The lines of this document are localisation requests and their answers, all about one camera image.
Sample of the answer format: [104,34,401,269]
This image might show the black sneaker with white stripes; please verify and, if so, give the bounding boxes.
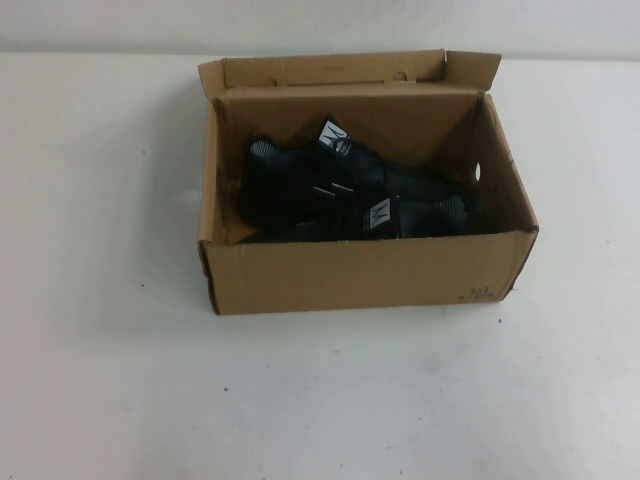
[243,192,474,245]
[241,110,401,236]

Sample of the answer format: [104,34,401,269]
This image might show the brown cardboard shoe box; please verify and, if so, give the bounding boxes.
[193,48,541,316]

